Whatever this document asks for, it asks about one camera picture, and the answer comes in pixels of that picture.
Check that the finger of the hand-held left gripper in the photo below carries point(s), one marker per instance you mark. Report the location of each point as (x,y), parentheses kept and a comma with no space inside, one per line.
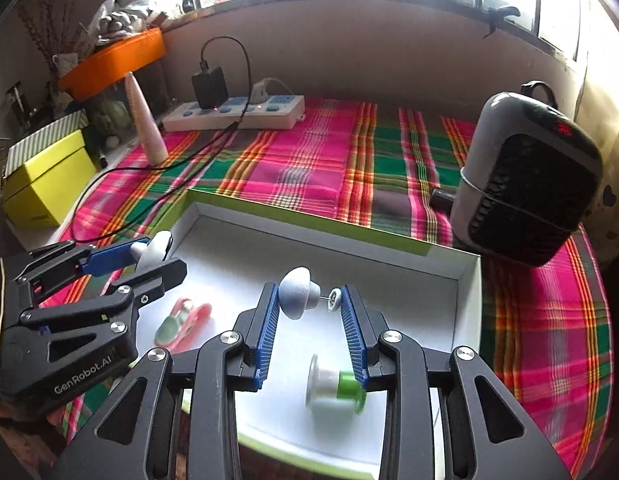
(109,257)
(154,272)

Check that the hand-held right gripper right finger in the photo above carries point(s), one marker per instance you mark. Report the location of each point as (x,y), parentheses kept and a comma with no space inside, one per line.
(353,332)

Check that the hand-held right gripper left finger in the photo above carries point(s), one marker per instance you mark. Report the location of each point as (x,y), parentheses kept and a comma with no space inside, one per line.
(266,332)

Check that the white panda-face round case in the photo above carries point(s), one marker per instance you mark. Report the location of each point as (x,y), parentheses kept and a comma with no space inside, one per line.
(152,250)

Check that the white mushroom-shaped knob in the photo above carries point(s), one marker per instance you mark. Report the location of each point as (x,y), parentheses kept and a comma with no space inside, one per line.
(297,292)

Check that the pink small bottle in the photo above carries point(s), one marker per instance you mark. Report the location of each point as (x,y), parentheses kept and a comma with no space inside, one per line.
(182,325)

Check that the white and green knob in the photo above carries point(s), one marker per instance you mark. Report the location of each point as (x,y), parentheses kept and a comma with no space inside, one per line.
(324,385)

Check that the shallow white cardboard box lid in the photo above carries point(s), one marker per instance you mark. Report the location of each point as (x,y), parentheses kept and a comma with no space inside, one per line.
(229,260)

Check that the yellow-green box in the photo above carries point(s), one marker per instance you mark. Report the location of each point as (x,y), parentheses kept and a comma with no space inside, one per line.
(44,185)

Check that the green striped white box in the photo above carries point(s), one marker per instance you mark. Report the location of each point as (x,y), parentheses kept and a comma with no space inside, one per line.
(44,140)

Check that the pink and white tube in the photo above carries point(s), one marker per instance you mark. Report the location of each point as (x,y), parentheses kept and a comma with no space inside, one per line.
(147,125)

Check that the black heater plug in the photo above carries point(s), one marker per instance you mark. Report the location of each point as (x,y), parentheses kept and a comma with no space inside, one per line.
(442,197)

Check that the pink and green plaid blanket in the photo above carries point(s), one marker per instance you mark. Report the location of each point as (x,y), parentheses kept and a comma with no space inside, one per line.
(299,160)

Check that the white power strip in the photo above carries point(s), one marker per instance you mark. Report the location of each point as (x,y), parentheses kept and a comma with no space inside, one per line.
(239,115)

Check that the black charger brick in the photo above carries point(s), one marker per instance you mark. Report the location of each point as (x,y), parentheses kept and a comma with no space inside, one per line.
(209,87)

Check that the orange box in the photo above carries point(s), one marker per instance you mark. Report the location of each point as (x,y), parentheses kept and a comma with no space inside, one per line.
(119,57)

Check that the white plug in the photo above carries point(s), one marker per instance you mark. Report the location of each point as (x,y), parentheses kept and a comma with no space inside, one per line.
(262,91)

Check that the grey and black heater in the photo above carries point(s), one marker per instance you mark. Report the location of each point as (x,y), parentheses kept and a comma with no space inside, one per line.
(519,195)

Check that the pile of grey wrapped clutter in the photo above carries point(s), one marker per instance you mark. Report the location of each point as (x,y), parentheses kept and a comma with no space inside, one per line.
(121,15)

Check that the dried branches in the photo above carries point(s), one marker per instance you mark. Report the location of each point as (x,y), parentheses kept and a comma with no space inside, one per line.
(44,15)

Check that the cream patterned curtain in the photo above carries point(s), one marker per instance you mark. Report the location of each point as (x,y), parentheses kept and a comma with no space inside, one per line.
(609,195)

